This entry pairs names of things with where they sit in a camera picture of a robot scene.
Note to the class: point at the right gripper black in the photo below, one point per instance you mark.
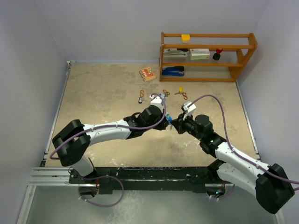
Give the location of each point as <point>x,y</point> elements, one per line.
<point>179,123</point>

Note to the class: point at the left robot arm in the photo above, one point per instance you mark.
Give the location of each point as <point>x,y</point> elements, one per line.
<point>72,142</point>

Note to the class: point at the light-blue S carabiner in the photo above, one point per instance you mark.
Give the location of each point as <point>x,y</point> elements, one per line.
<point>168,117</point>

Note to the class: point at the wooden shelf rack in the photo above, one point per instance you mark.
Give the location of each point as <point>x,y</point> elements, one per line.
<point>237,51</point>

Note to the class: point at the orange spiral notebook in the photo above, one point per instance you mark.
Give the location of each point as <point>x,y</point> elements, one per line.
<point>147,74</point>

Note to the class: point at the black base frame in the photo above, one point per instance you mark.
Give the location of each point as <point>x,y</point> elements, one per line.
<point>105,180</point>

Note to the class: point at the blue black stapler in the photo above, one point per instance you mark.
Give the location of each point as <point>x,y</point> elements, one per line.
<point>177,71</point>

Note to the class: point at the red black stamp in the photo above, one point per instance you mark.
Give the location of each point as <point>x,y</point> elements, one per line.
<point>217,54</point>

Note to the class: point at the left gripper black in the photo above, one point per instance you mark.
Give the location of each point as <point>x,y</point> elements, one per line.
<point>163,125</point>

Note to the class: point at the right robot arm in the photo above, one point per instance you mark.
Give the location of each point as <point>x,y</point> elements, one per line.
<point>269,184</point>

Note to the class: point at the white red box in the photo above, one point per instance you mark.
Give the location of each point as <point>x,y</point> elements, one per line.
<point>199,54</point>

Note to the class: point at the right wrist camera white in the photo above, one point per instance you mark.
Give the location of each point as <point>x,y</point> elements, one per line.
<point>188,109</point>

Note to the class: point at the yellow box on shelf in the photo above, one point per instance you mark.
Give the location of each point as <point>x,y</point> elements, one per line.
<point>185,38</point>

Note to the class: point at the silver key with yellow tag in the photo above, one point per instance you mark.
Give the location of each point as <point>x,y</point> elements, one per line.
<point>181,91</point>

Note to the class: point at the red S carabiner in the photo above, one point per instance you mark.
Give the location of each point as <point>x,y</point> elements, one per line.
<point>185,96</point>

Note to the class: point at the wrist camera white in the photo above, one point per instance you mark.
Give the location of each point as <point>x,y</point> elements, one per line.
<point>156,100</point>
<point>188,109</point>

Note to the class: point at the white stapler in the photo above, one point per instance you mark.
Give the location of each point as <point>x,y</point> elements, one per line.
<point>174,52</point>

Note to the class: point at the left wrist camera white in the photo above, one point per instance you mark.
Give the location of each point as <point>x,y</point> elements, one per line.
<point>156,100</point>

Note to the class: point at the silver key with black tag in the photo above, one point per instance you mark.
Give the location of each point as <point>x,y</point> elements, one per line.
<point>141,99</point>

